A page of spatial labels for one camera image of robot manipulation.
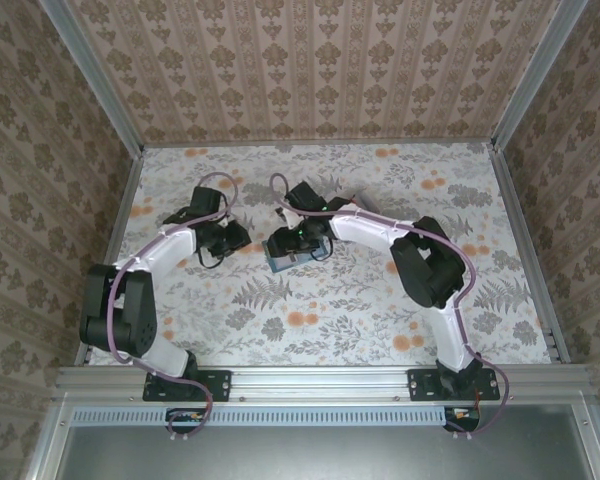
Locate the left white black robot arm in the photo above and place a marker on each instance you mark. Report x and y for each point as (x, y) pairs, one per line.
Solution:
(165, 255)

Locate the aluminium lower frame bar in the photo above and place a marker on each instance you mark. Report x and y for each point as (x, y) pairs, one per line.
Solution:
(591, 445)
(47, 440)

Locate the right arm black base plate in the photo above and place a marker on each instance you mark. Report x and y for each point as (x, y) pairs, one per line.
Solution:
(422, 385)

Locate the grey metal sheet panel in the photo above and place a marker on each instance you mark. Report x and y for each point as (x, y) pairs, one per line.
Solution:
(305, 455)

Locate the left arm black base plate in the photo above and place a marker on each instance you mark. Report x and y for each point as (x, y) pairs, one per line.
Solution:
(220, 385)

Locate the wide aluminium front beam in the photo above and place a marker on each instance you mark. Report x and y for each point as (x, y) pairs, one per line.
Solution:
(320, 382)

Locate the aluminium back rail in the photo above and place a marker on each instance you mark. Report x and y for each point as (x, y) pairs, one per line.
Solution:
(320, 145)

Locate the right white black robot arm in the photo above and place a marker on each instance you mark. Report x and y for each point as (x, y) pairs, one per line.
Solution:
(360, 232)

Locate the teal leather card holder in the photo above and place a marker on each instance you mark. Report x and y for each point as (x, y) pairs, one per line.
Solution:
(280, 264)

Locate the small black connector board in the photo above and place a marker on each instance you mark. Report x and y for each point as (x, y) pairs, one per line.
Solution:
(462, 417)
(185, 417)

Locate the aluminium side rail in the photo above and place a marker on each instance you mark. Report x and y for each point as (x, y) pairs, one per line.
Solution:
(526, 250)
(125, 200)

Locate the aluminium corner post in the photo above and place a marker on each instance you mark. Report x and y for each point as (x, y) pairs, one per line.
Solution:
(534, 75)
(95, 75)

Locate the floral printed table cover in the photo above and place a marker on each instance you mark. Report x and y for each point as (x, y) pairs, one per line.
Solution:
(330, 325)

